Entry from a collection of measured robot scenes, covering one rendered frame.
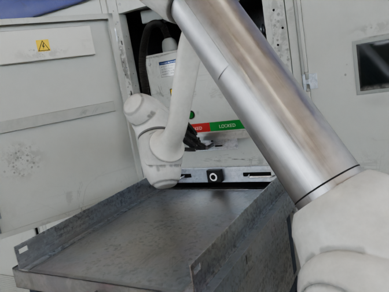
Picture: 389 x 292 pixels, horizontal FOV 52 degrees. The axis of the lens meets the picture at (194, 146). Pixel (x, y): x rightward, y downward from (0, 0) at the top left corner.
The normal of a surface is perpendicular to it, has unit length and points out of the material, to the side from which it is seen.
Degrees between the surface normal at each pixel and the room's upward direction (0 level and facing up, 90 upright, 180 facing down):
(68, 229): 90
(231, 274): 90
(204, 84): 90
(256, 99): 75
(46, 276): 90
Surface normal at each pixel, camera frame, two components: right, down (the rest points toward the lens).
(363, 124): -0.47, 0.23
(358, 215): -0.36, -0.47
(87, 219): 0.87, -0.06
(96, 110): 0.56, 0.05
